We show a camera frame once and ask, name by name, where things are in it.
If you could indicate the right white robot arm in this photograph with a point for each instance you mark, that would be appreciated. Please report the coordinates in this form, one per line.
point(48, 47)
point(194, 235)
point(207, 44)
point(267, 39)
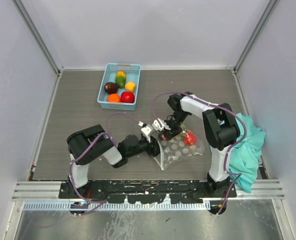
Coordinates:
point(220, 127)

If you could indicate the small red fake fruit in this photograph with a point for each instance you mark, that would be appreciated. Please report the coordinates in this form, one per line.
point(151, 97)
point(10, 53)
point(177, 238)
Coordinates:
point(190, 138)

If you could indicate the grey slotted cable duct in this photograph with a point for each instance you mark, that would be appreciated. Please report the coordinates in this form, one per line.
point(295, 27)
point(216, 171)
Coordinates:
point(81, 206)

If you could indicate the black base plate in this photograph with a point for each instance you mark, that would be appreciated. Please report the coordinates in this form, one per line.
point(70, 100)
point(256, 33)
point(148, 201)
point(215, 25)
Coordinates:
point(151, 191)

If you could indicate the red fake apple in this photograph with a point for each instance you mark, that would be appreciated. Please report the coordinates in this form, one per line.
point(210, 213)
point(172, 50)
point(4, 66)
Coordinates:
point(127, 97)

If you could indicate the green orange fake mango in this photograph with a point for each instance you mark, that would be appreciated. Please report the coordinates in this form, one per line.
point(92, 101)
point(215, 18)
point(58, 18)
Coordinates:
point(120, 79)

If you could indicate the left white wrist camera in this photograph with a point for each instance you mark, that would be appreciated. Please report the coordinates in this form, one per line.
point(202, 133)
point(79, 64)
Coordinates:
point(146, 130)

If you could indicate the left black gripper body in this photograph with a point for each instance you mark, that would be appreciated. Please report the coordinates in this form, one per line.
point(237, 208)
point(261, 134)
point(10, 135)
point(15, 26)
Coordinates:
point(143, 145)

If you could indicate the clear zip top bag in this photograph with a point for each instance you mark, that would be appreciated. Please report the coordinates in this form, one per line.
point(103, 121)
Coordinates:
point(175, 150)

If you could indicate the light blue plastic basket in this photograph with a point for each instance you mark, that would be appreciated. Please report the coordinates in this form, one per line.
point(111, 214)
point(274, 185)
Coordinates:
point(132, 72)

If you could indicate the teal cloth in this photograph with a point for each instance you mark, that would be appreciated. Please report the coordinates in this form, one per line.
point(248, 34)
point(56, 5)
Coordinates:
point(244, 157)

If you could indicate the yellow green fake mango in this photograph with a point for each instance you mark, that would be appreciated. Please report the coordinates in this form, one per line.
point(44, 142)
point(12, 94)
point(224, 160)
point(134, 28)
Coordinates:
point(182, 133)

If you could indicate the small dark purple fake fruit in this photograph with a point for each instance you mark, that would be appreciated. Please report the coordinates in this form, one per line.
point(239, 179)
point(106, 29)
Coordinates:
point(163, 136)

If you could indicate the orange fake fruit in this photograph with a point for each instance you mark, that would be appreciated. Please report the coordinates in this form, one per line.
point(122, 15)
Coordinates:
point(114, 98)

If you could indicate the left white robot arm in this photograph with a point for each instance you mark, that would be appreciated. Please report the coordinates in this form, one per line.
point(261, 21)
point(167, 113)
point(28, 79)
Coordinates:
point(91, 143)

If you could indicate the yellow fake peach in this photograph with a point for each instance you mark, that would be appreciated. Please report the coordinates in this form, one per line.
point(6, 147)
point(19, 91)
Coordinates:
point(130, 86)

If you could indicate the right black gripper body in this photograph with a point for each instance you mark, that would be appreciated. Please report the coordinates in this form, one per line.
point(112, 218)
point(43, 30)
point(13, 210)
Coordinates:
point(174, 124)

